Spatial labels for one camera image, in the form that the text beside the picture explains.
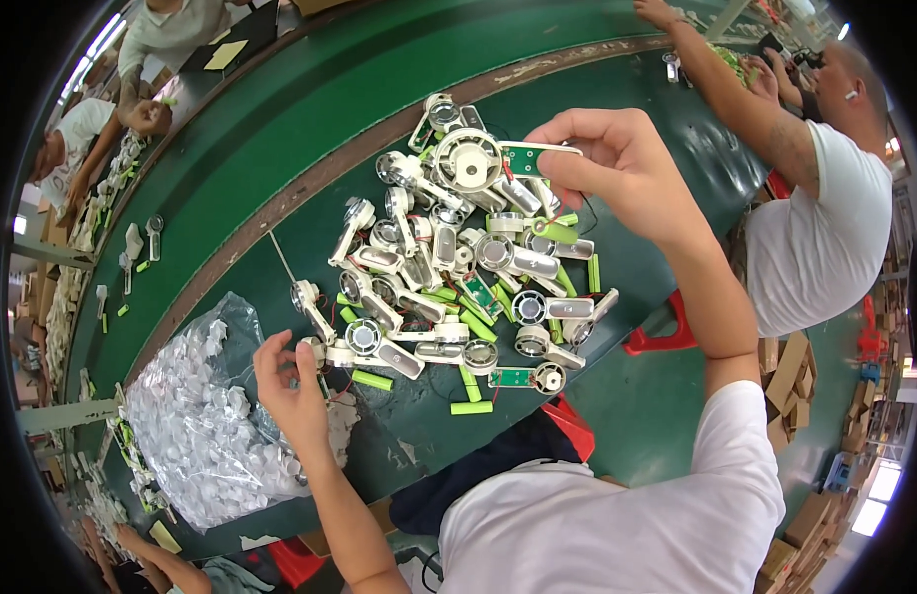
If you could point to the person's right hand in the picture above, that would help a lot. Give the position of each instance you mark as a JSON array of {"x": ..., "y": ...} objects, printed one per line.
[{"x": 637, "y": 182}]

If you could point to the person's left hand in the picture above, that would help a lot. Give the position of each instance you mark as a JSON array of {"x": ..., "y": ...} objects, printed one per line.
[{"x": 299, "y": 408}]

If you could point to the white fan with green board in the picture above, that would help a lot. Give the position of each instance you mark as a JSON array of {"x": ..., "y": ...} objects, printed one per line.
[{"x": 467, "y": 160}]

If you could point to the green battery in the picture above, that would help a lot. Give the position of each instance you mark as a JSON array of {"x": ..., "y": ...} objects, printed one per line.
[
  {"x": 371, "y": 379},
  {"x": 471, "y": 407},
  {"x": 594, "y": 273}
]

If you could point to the clear bag of white parts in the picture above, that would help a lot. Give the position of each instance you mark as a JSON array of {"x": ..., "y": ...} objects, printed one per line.
[{"x": 198, "y": 423}]

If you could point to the small white fan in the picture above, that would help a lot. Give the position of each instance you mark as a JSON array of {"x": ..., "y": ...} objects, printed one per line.
[
  {"x": 672, "y": 67},
  {"x": 100, "y": 297},
  {"x": 124, "y": 271}
]

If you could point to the red plastic stool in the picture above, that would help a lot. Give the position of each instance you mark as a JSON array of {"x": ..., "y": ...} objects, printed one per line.
[
  {"x": 570, "y": 427},
  {"x": 295, "y": 560},
  {"x": 655, "y": 338}
]

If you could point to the thin white rod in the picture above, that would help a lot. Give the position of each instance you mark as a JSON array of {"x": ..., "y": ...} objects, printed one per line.
[{"x": 282, "y": 256}]

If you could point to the person's legs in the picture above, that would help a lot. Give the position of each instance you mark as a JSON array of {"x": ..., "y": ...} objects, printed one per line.
[{"x": 473, "y": 475}]

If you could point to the pile of white fan assemblies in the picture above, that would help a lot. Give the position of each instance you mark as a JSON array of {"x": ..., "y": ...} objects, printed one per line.
[{"x": 443, "y": 275}]

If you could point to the fan with clear head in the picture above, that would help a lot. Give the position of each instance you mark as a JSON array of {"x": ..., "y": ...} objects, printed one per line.
[{"x": 155, "y": 236}]

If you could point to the grey metal beam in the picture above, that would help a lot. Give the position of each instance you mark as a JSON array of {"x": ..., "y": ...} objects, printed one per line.
[
  {"x": 54, "y": 254},
  {"x": 66, "y": 416}
]

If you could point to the heap of brown cartons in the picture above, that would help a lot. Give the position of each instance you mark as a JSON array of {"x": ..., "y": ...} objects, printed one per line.
[
  {"x": 789, "y": 386},
  {"x": 800, "y": 542}
]

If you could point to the row of white parts heaps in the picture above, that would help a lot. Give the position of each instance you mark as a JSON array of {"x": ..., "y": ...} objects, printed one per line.
[{"x": 76, "y": 282}]

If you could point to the person's body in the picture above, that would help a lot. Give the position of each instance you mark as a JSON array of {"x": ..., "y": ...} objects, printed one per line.
[{"x": 614, "y": 512}]

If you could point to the pale yellow paper sheet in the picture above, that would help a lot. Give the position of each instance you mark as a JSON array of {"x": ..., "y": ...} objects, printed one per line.
[{"x": 226, "y": 54}]

